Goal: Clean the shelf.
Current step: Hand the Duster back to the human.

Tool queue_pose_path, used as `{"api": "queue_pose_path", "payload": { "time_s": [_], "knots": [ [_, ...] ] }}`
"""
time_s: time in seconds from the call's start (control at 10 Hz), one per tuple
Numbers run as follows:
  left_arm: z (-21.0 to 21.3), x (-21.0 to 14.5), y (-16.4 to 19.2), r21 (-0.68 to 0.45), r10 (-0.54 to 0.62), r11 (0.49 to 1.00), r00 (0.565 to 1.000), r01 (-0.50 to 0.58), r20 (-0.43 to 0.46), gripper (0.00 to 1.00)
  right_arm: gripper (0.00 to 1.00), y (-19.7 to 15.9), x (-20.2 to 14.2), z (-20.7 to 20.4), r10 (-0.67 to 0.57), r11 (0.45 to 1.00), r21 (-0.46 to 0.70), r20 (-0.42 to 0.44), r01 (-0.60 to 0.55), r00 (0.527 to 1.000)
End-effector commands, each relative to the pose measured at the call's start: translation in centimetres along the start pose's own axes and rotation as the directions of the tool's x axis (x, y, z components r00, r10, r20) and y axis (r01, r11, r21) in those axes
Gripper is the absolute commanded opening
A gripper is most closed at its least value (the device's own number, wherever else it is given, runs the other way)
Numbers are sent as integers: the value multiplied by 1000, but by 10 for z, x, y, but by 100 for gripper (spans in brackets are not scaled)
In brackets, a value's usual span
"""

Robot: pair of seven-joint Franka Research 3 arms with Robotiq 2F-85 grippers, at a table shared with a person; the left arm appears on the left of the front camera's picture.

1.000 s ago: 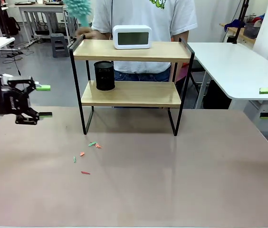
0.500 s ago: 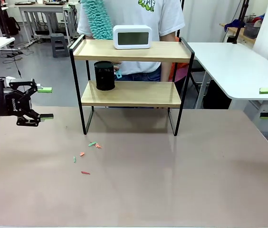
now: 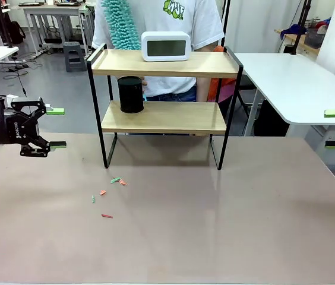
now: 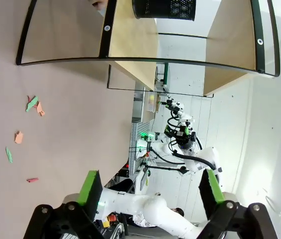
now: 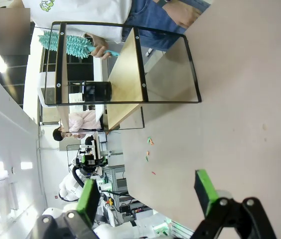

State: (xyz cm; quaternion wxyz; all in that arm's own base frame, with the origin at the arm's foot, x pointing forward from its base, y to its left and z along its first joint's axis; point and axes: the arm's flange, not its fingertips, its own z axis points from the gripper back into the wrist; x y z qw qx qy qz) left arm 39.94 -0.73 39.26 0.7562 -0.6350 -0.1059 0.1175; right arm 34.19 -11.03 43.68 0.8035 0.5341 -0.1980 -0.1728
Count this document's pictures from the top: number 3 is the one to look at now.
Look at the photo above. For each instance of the black cylindrical cup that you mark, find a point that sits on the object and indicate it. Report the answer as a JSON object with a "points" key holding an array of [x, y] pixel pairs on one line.
{"points": [[130, 95]]}

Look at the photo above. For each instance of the teal chenille duster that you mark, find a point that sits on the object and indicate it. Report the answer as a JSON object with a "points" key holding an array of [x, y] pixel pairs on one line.
{"points": [[120, 23]]}

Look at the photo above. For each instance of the person left forearm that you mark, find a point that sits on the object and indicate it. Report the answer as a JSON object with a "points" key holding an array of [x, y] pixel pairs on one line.
{"points": [[202, 89]]}

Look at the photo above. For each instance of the blue cloth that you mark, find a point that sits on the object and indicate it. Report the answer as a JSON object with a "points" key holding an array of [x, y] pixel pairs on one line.
{"points": [[292, 29]]}

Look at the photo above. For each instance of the black backpack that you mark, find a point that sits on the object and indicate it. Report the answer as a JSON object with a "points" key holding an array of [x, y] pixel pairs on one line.
{"points": [[16, 32]]}

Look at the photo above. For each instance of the grey-framed background desk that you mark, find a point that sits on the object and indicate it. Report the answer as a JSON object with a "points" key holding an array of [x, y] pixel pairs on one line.
{"points": [[51, 10]]}

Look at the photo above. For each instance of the thin black pole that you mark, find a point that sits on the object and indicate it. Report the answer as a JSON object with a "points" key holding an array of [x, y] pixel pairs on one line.
{"points": [[226, 23]]}

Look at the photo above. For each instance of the white digital alarm clock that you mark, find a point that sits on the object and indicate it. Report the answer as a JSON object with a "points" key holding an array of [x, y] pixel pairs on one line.
{"points": [[166, 56]]}

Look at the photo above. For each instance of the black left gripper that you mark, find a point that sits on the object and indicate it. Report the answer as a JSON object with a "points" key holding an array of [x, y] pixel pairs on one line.
{"points": [[19, 129]]}

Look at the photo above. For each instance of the wooden background table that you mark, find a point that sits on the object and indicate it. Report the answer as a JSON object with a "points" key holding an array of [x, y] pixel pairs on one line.
{"points": [[295, 40]]}

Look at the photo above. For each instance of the large white table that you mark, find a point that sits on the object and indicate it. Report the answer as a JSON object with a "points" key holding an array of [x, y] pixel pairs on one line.
{"points": [[289, 77]]}

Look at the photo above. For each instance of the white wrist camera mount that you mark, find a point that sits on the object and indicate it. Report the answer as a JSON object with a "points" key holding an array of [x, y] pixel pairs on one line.
{"points": [[10, 98]]}

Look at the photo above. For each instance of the person in white t-shirt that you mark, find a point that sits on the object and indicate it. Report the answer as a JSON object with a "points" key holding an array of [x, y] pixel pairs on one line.
{"points": [[203, 23]]}

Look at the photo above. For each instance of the grey plastic step stool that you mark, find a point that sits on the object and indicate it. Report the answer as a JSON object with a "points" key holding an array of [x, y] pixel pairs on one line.
{"points": [[74, 58]]}

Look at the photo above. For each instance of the person right hand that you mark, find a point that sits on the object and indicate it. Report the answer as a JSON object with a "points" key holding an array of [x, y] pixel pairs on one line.
{"points": [[145, 84]]}

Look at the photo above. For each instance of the green paper scrap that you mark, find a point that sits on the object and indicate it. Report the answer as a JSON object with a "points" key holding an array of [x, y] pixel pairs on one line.
{"points": [[115, 179]]}

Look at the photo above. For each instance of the black tripod pole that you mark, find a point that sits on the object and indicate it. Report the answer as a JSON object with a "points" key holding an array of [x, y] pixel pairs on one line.
{"points": [[301, 26]]}

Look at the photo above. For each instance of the blue jeans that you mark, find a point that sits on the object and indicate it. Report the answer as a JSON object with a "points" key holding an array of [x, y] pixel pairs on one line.
{"points": [[173, 97]]}

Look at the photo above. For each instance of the two-tier wooden black-framed shelf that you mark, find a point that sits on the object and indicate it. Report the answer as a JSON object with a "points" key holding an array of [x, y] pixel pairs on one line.
{"points": [[161, 66]]}

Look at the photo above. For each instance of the long red paper strip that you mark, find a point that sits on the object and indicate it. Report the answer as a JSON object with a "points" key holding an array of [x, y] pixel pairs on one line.
{"points": [[107, 216]]}

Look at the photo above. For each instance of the orange and pink chair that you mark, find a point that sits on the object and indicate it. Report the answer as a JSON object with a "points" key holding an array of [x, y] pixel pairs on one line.
{"points": [[215, 87]]}

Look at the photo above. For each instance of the red paper scrap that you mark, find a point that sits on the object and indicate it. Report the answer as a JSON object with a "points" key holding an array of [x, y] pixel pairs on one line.
{"points": [[123, 182], [102, 192]]}

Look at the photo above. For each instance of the black box under table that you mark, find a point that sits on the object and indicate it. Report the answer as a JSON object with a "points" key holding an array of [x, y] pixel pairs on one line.
{"points": [[270, 121]]}

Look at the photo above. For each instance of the black stand pole with clamp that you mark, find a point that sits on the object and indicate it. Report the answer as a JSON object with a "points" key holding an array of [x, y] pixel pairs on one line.
{"points": [[4, 26]]}

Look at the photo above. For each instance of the thin green paper strip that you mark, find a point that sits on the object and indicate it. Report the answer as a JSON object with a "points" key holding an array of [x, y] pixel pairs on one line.
{"points": [[93, 199]]}

